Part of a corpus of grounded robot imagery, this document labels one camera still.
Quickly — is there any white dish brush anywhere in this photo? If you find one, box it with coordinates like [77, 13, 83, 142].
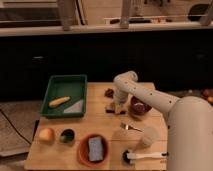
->
[122, 150, 167, 164]

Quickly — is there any dark green cup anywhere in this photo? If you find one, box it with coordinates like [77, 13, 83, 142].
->
[60, 129, 75, 143]

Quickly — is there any orange plate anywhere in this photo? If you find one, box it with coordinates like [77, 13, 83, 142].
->
[77, 133, 109, 168]

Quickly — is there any black whiteboard eraser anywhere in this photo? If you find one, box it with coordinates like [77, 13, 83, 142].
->
[105, 102, 126, 115]

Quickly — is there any grey triangular cloth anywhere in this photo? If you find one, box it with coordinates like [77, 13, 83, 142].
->
[64, 100, 83, 113]

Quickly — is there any blue sponge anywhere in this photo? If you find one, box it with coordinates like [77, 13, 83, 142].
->
[88, 136, 104, 162]

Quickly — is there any dark brown bowl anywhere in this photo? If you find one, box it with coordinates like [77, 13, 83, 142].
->
[130, 96, 152, 115]

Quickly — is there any yellow red apple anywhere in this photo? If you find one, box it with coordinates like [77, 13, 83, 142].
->
[38, 128, 55, 143]

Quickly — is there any green plastic tray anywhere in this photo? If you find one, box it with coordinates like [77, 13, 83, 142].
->
[41, 75, 87, 118]

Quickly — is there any brown grape bunch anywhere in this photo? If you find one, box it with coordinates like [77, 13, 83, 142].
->
[104, 88, 114, 98]

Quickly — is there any yellow corn cob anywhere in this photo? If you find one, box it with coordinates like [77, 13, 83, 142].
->
[48, 96, 70, 108]

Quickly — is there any black floor cable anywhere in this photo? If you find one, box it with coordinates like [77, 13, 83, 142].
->
[0, 108, 33, 146]

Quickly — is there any silver fork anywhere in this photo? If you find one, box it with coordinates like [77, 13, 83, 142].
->
[120, 123, 142, 132]

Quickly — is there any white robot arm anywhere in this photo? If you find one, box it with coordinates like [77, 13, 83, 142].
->
[114, 71, 213, 171]

